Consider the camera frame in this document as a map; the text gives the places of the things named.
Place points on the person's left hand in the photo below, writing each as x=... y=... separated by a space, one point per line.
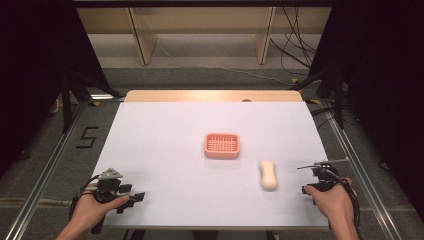
x=86 y=210

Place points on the white table cover sheet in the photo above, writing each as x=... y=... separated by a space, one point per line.
x=166 y=173

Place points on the pink soap dish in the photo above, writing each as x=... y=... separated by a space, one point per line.
x=222 y=154

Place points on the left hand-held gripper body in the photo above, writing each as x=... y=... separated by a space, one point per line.
x=108 y=186

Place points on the light wooden desk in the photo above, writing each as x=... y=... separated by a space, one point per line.
x=143 y=36

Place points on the person's right hand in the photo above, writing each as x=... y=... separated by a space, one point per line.
x=336 y=203

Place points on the aluminium floor rail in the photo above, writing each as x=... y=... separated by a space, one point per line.
x=46 y=170
x=363 y=173

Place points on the black metal stand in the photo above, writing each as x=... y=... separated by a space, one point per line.
x=66 y=103
x=339 y=100

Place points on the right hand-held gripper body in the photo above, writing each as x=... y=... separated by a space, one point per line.
x=325 y=180

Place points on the black curtain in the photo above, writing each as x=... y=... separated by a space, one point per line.
x=383 y=83
x=33 y=66

